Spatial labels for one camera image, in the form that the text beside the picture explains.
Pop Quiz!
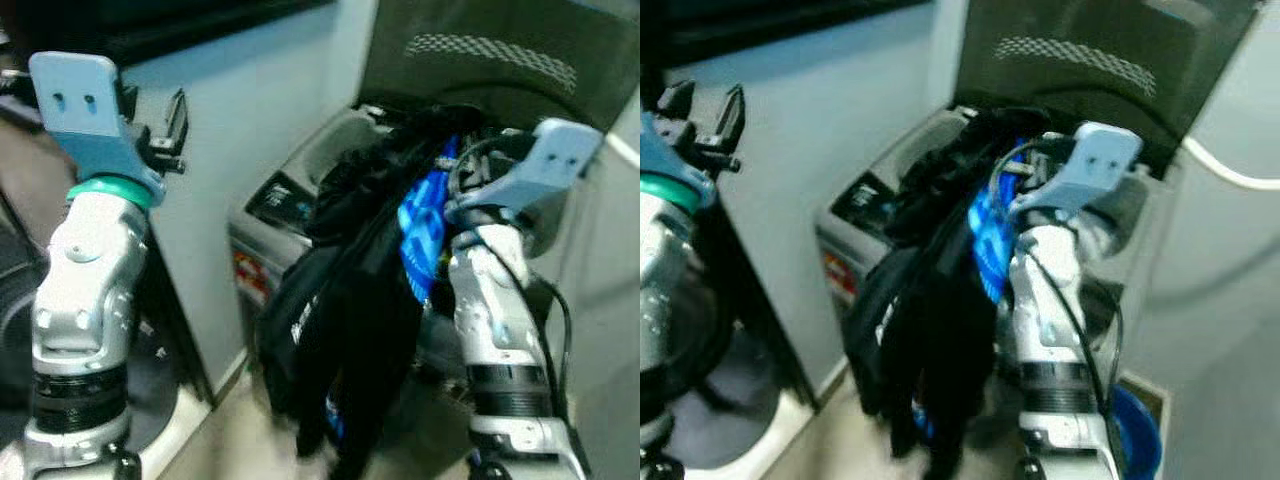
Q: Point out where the white cabinet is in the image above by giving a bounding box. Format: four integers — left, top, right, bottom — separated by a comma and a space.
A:
690, 0, 969, 401
118, 0, 381, 401

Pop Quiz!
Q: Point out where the black countertop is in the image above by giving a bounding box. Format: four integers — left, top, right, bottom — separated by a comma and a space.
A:
640, 0, 931, 66
0, 0, 336, 66

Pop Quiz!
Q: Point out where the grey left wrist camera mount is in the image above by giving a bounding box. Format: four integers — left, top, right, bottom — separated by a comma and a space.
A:
640, 110, 719, 211
28, 50, 169, 206

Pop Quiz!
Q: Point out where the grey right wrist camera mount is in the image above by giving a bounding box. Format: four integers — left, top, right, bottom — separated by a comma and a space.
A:
1008, 121, 1144, 219
443, 117, 604, 229

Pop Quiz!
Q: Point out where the round dark washer door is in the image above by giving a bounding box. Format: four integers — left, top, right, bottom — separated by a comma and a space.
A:
0, 225, 216, 480
640, 200, 821, 480

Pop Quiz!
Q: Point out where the white hose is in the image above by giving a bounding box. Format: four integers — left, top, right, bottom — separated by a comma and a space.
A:
598, 128, 641, 169
1180, 135, 1280, 193

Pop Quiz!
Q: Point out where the red white washer sticker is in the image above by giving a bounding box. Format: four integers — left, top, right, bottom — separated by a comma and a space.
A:
232, 250, 271, 303
822, 250, 859, 301

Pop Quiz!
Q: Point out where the dark washing machine lid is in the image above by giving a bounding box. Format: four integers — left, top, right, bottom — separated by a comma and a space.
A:
948, 0, 1263, 181
358, 0, 641, 176

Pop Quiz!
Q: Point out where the dark smooth garment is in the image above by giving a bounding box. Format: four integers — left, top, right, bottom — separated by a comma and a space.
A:
845, 105, 1051, 480
255, 103, 486, 480

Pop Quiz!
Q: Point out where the grey top-load washing machine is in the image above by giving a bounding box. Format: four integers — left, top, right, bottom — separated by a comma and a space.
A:
226, 100, 601, 421
815, 100, 1181, 401

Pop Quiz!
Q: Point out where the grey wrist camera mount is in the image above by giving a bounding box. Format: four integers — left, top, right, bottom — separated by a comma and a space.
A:
443, 117, 604, 229
640, 110, 719, 211
1008, 121, 1144, 219
28, 50, 169, 206

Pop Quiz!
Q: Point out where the blue patterned garment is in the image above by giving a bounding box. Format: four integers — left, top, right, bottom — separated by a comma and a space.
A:
397, 135, 463, 306
965, 140, 1031, 306

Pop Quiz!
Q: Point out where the blue plastic bucket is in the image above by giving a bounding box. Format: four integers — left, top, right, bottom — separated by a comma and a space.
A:
1105, 385, 1164, 480

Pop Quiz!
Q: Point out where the black washer control panel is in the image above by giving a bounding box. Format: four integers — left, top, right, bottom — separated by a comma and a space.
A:
245, 172, 323, 233
830, 175, 906, 236

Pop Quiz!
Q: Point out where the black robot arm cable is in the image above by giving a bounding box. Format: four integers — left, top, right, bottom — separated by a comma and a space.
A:
495, 235, 573, 411
1030, 248, 1128, 461

